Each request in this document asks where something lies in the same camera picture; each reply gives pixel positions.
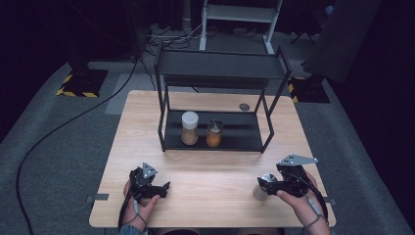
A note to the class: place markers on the grey tape strip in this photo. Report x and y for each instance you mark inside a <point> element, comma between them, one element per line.
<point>99,197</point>
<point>330,201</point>

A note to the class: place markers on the white metal stand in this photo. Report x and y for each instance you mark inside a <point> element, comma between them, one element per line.
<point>239,13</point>

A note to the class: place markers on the person's right hand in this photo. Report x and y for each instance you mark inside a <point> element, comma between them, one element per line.
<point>306,205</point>

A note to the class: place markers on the black metal two-tier rack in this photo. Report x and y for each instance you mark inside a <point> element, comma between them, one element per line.
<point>221,65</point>

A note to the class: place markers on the spice jar with white lid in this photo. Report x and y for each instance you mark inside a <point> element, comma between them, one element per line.
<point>190,130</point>

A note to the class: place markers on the clear jar with silver lid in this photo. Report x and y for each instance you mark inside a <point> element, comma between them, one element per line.
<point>260,194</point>

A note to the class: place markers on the dark grey board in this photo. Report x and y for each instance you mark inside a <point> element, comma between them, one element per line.
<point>342,39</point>

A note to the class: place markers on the black base with hazard stripes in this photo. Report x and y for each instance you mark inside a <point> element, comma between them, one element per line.
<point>310,91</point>
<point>84,83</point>

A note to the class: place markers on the orange spice jar, dark lid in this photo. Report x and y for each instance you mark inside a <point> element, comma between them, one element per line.
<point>213,137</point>

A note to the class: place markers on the grey round table grommet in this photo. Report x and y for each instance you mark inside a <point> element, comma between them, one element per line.
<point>244,107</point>

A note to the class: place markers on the person's left hand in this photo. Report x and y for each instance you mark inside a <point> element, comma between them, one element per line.
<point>137,212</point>

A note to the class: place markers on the black tripod legs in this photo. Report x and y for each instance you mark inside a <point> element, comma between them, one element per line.
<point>302,36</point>

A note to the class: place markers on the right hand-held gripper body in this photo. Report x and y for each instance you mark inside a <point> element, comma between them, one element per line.
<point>293,179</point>

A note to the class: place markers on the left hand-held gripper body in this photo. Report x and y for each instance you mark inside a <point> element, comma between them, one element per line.
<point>143,182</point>

